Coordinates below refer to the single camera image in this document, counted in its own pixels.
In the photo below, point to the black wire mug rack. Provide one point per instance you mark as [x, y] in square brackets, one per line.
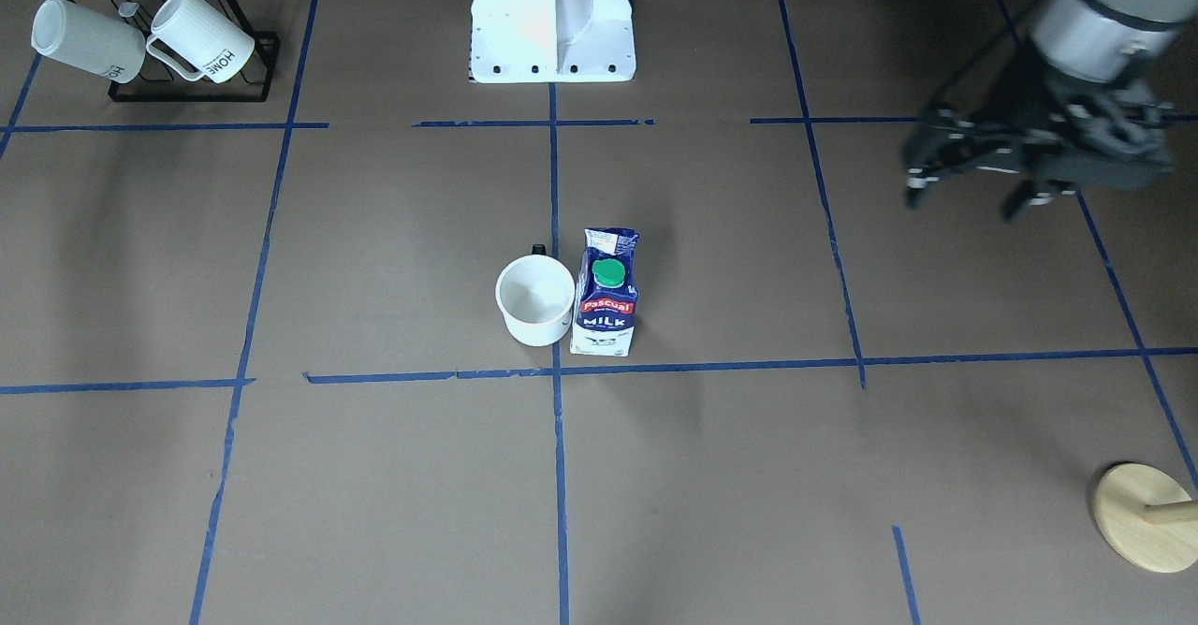
[165, 76]

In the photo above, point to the white ribbed HOME mug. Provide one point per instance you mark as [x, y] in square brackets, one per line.
[196, 41]

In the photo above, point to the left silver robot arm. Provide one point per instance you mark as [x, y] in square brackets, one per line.
[1105, 41]

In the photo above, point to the blue Pascual milk carton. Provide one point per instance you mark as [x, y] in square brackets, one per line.
[606, 295]

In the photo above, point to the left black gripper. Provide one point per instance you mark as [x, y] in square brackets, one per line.
[1018, 101]

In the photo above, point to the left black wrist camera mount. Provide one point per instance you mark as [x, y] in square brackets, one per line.
[1113, 136]

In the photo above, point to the white smiley face mug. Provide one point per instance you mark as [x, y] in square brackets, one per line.
[535, 295]

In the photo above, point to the wooden mug tree stand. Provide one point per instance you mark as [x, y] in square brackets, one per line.
[1146, 517]

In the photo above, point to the white pedestal column base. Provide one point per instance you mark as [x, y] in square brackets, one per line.
[552, 41]

